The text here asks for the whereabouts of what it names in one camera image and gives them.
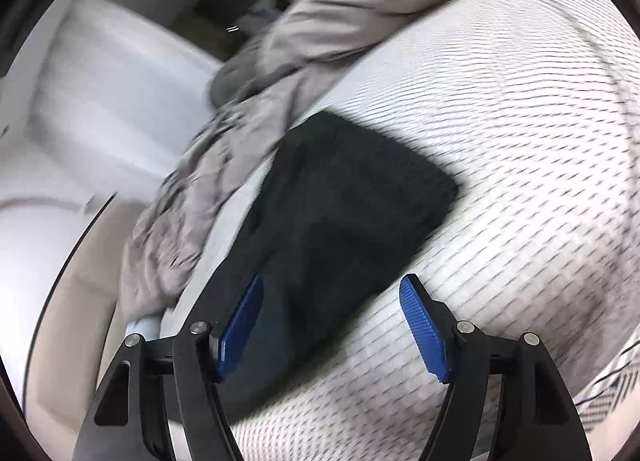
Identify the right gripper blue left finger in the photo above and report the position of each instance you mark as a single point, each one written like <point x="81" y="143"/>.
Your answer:
<point x="128" y="419"/>

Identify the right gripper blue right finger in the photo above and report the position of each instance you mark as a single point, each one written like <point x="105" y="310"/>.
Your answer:
<point x="536" y="418"/>

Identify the black pants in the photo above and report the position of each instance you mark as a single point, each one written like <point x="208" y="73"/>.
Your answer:
<point x="341" y="213"/>

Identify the light blue pillow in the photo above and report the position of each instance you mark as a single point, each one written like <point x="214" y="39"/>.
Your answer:
<point x="148" y="327"/>

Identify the beige padded headboard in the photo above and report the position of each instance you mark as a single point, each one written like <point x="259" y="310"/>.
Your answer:
<point x="79" y="331"/>

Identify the white honeycomb mattress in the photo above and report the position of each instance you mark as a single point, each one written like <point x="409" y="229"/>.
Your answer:
<point x="534" y="106"/>

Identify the grey rumpled duvet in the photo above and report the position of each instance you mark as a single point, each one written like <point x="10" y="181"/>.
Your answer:
<point x="257" y="95"/>

